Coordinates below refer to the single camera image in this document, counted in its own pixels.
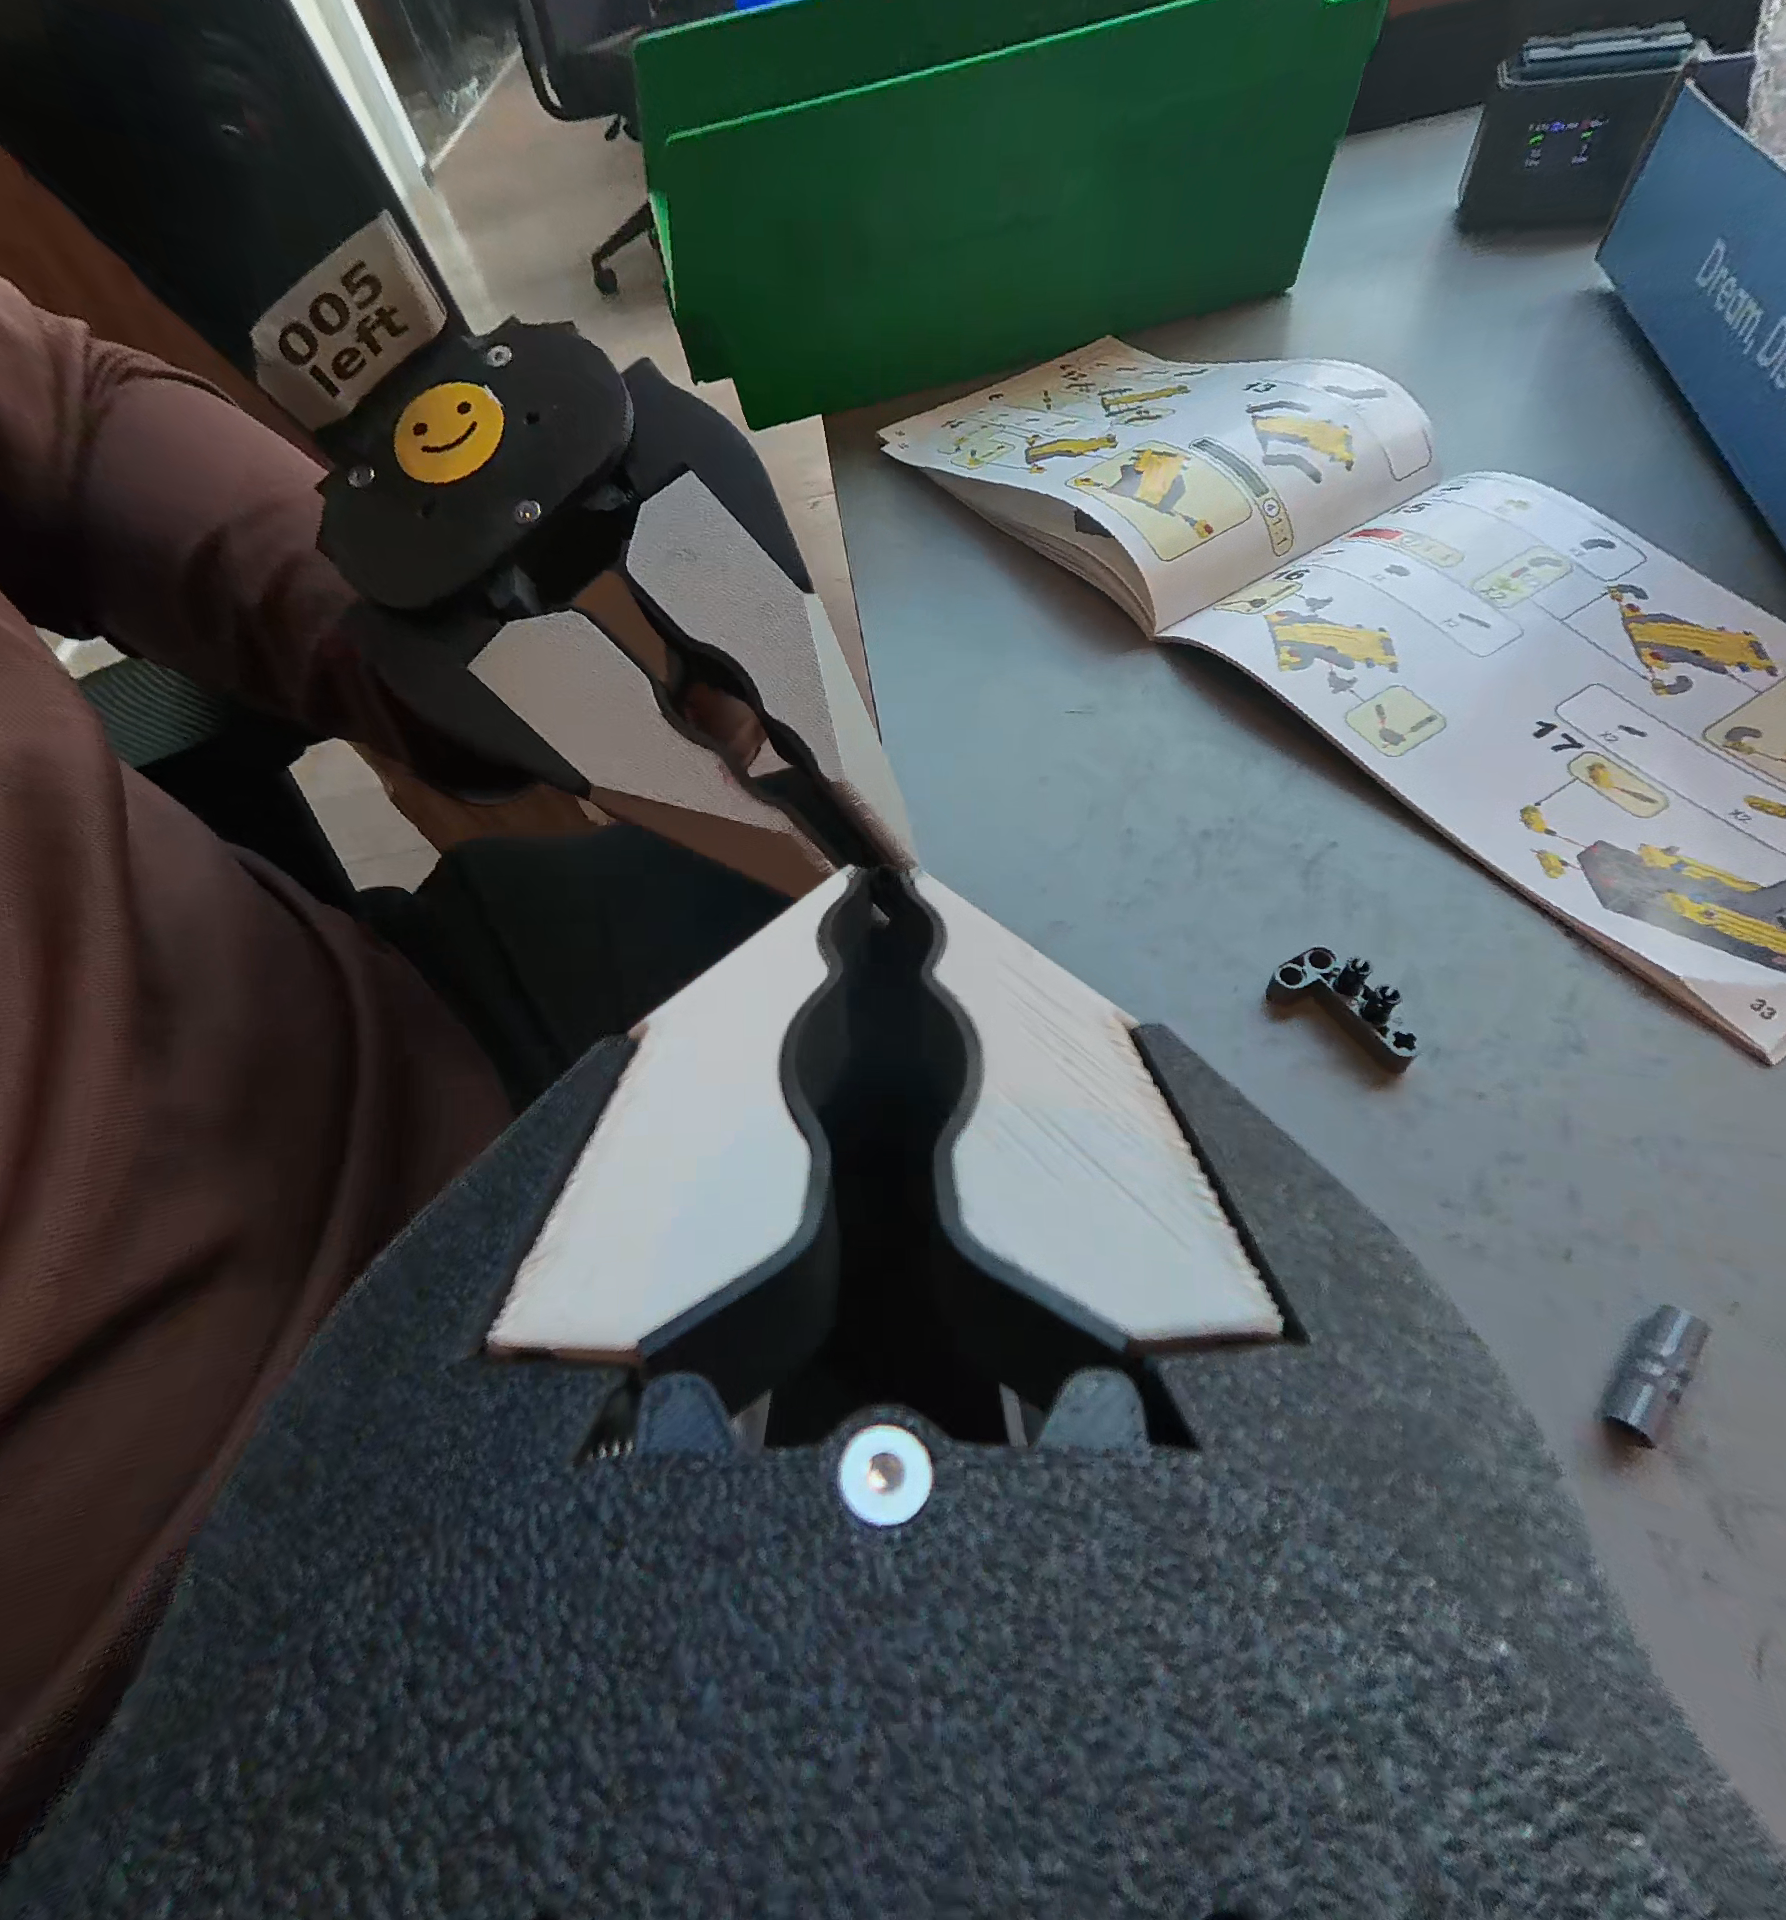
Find person's left hand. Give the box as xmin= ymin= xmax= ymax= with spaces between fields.
xmin=680 ymin=677 xmax=772 ymax=780

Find person's legs in black pants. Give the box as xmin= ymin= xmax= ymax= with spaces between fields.
xmin=355 ymin=825 xmax=797 ymax=1112

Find grey desk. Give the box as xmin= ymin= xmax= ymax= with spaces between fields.
xmin=825 ymin=105 xmax=1786 ymax=1908

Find open instruction booklet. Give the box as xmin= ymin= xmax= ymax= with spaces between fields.
xmin=879 ymin=337 xmax=1786 ymax=1065

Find green plastic bin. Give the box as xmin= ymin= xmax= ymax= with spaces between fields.
xmin=634 ymin=0 xmax=1391 ymax=433

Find black power station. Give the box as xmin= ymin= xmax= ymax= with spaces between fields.
xmin=1456 ymin=19 xmax=1716 ymax=235

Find dark blue cardboard box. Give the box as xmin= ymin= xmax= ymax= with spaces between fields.
xmin=1594 ymin=52 xmax=1786 ymax=650

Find person's left forearm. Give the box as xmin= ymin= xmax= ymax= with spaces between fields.
xmin=0 ymin=247 xmax=430 ymax=751

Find black office chair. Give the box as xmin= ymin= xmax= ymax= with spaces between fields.
xmin=518 ymin=0 xmax=663 ymax=295

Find grey axle connector tube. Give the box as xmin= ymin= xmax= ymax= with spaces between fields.
xmin=1599 ymin=1302 xmax=1712 ymax=1448

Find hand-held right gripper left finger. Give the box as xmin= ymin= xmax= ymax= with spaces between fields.
xmin=488 ymin=867 xmax=875 ymax=1367

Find person's brown sweater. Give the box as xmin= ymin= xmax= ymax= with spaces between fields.
xmin=0 ymin=247 xmax=520 ymax=1877

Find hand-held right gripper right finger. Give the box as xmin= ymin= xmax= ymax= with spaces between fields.
xmin=892 ymin=870 xmax=1287 ymax=1404

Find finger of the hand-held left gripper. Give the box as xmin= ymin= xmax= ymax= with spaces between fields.
xmin=474 ymin=604 xmax=838 ymax=872
xmin=624 ymin=470 xmax=920 ymax=875

